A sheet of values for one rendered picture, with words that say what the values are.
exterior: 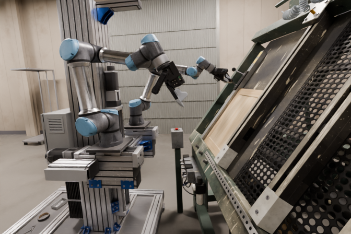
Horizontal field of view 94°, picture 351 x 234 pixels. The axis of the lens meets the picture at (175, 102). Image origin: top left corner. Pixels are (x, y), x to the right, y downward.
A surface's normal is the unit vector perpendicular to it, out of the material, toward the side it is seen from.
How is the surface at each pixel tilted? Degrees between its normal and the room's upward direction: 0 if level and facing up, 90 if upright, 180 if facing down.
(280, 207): 90
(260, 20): 90
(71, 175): 90
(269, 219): 90
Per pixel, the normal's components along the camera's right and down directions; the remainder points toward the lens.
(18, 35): -0.11, 0.13
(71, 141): 0.99, -0.03
